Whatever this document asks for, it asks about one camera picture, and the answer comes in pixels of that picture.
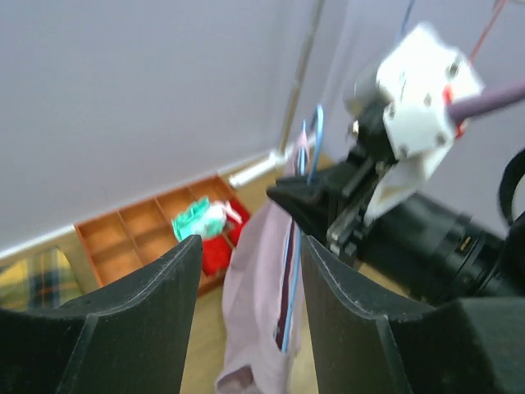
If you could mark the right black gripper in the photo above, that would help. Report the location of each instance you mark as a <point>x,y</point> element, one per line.
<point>334,203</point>

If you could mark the yellow plaid shirt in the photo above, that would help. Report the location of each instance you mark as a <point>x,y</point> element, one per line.
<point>43,280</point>

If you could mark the teal white sock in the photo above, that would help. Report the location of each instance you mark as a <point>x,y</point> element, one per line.
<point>203,218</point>

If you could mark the pink wire hanger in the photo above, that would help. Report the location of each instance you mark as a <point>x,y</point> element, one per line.
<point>498,7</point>

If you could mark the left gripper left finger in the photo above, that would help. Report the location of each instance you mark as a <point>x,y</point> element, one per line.
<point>130,336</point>

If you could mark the red white striped sock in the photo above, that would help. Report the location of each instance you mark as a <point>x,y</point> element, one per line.
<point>231,214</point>

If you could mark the orange compartment tray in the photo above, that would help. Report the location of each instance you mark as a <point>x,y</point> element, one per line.
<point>126,239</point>

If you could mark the mauve tank top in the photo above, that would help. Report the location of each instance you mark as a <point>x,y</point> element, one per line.
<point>262,305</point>

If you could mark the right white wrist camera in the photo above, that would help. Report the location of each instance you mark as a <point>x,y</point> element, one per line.
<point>400,106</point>

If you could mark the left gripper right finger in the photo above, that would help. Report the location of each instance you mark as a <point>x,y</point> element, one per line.
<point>368,339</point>

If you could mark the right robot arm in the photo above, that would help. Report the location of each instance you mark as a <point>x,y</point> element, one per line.
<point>436,254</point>

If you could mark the red rolled cloth left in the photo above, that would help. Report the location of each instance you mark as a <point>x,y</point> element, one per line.
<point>216,255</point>

